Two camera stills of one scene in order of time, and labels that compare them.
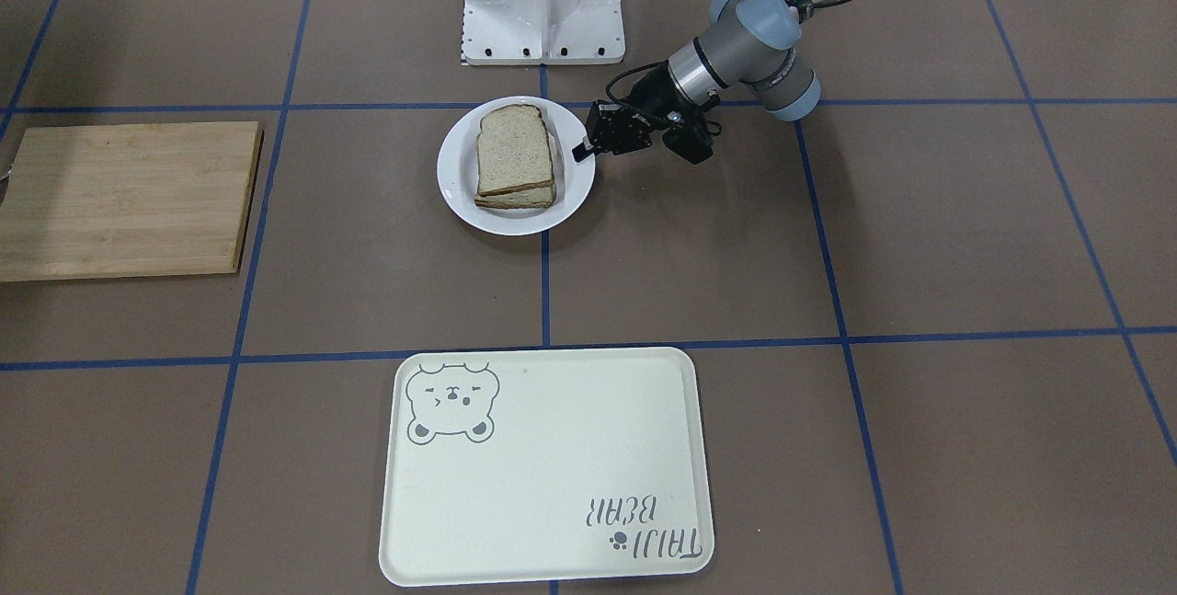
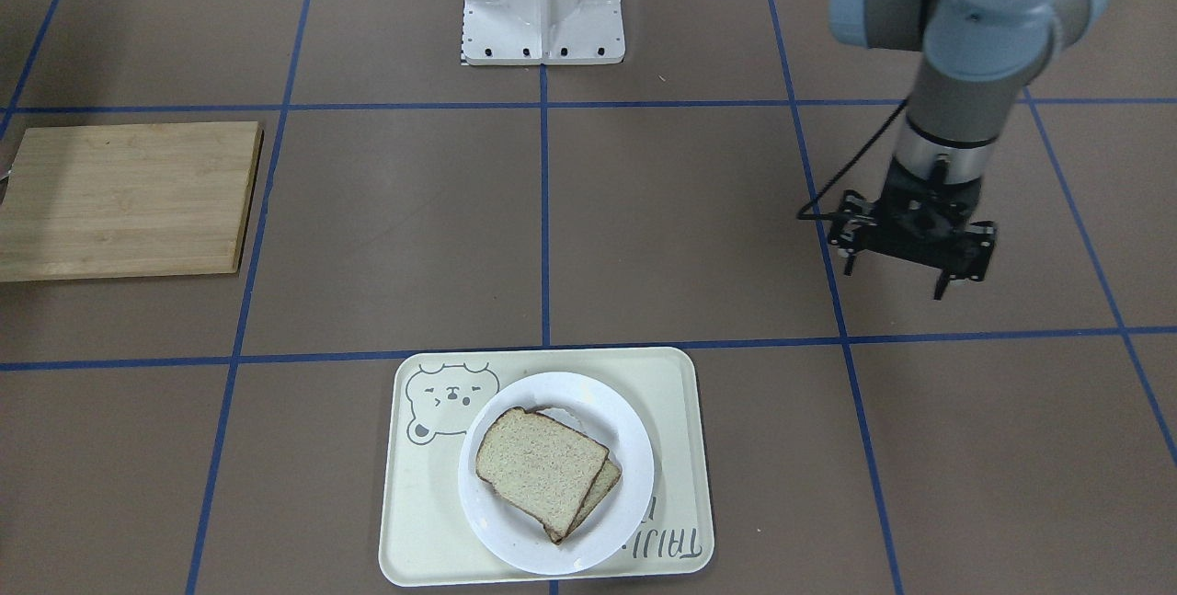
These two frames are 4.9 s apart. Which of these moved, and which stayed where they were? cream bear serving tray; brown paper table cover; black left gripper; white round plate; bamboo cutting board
Moved: black left gripper; white round plate
Stayed: cream bear serving tray; brown paper table cover; bamboo cutting board
